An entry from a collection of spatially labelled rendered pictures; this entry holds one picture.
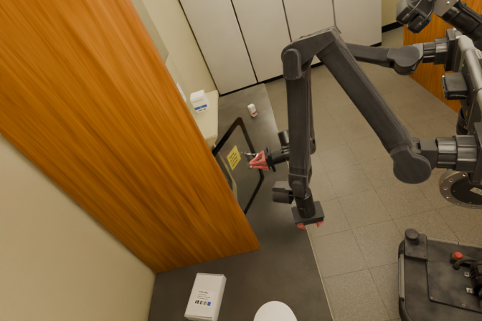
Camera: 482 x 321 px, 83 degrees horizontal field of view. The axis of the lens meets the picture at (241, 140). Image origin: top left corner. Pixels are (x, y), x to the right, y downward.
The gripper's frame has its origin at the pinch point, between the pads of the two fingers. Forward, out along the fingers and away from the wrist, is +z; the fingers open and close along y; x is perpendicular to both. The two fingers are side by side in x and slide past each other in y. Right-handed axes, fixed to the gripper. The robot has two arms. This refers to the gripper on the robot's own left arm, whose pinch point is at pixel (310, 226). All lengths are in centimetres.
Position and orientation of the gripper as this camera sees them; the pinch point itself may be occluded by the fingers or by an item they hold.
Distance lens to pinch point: 106.6
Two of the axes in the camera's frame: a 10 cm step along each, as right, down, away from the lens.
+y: -9.5, 2.7, 1.4
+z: 3.0, 7.4, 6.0
